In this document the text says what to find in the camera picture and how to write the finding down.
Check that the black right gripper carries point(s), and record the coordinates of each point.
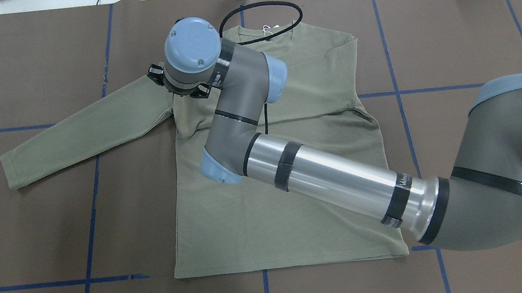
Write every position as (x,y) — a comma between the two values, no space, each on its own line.
(155,73)

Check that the olive green long-sleeve shirt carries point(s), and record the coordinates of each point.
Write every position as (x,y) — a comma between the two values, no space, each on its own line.
(221,228)

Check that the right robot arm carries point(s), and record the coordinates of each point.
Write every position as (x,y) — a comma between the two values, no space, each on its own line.
(279,164)

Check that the white shirt neck tag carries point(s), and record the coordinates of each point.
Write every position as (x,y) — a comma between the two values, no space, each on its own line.
(267,31)

